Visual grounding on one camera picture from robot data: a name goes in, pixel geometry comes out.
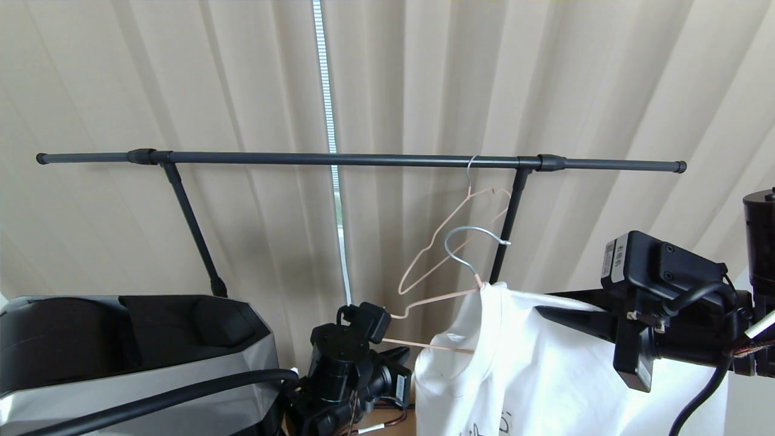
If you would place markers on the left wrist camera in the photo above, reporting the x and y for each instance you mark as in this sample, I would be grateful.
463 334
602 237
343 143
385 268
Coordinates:
369 321

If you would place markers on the beige curtain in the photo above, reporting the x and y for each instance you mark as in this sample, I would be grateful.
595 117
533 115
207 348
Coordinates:
181 72

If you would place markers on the black clothes rack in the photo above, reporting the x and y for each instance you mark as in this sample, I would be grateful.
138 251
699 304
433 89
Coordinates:
303 158

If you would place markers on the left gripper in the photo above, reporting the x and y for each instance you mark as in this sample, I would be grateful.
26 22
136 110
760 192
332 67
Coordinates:
390 378

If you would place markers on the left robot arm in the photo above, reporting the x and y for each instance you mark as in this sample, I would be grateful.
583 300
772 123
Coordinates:
60 339

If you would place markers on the white printed t-shirt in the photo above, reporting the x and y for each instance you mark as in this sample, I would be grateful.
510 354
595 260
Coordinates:
545 387

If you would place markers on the pink clothes hanger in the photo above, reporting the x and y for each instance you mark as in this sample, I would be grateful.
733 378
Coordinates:
424 346
424 275

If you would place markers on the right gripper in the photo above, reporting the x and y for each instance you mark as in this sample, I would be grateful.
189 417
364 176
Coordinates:
684 339

